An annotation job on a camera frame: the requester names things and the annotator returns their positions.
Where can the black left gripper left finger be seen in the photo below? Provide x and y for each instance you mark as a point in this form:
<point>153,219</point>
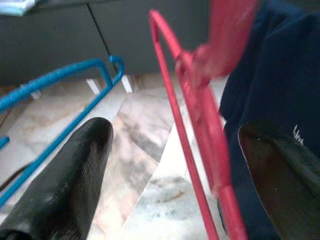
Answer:
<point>62,190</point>

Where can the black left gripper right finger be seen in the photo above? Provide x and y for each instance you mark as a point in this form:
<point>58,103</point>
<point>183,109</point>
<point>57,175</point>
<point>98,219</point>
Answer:
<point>287,195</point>

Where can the red clothes hanger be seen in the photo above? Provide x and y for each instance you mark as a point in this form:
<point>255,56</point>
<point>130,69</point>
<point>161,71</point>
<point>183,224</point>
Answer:
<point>232,212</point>

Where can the blue clothes hanger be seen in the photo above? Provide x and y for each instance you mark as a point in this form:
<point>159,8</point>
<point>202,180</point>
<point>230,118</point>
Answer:
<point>50,78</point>

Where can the navy shirt with red collar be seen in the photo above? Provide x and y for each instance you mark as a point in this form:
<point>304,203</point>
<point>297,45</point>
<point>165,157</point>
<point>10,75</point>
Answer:
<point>275,75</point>

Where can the black television cabinet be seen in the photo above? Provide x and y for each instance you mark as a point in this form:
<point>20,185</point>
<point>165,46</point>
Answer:
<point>62,37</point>

